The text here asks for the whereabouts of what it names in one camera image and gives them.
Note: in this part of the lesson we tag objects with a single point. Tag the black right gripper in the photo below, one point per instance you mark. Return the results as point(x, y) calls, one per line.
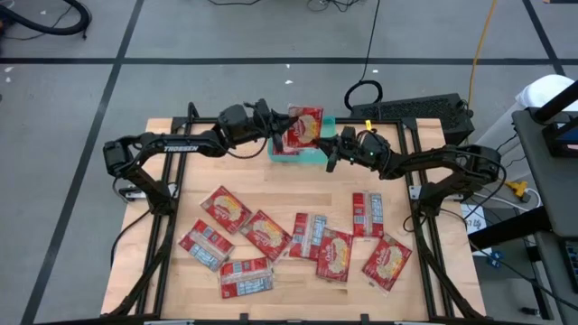
point(348, 144)

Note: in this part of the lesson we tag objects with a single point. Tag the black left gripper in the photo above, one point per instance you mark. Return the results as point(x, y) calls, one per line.
point(259, 122)

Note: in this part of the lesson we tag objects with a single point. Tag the red popcorn bag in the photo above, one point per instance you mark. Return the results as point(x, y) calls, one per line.
point(368, 214)
point(226, 209)
point(246, 277)
point(266, 234)
point(307, 235)
point(307, 128)
point(387, 262)
point(289, 152)
point(206, 245)
point(334, 255)

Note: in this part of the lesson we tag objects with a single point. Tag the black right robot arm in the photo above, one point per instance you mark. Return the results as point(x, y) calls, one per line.
point(429, 158)

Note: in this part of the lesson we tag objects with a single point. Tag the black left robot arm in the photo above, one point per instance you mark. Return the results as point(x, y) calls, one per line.
point(180, 148)

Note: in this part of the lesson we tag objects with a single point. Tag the teal translucent plastic basket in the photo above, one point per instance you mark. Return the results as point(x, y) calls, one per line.
point(311, 157)

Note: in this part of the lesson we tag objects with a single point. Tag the black computer case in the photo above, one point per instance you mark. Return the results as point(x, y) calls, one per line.
point(415, 110)

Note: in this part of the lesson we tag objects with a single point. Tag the white paper sheet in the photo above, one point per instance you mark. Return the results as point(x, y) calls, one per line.
point(474, 223)

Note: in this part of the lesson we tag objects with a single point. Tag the yellow power plug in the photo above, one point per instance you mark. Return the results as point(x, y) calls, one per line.
point(517, 187)

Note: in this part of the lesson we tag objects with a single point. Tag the blue connector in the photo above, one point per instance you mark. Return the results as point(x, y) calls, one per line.
point(496, 258)

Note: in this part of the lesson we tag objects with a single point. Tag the white rounded cover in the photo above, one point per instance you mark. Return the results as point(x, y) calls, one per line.
point(546, 90)

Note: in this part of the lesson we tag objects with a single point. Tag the grey desk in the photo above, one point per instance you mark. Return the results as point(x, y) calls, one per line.
point(551, 194)

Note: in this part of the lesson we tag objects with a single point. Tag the black monitor stand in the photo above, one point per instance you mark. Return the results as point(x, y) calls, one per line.
point(560, 135)

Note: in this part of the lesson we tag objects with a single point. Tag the dark keyboard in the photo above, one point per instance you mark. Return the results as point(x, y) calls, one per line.
point(572, 266)

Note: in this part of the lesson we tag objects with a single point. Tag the black aluminium table frame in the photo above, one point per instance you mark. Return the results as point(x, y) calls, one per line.
point(388, 121)

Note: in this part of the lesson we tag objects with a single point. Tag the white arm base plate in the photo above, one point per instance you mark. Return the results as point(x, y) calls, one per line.
point(415, 192)
point(131, 194)

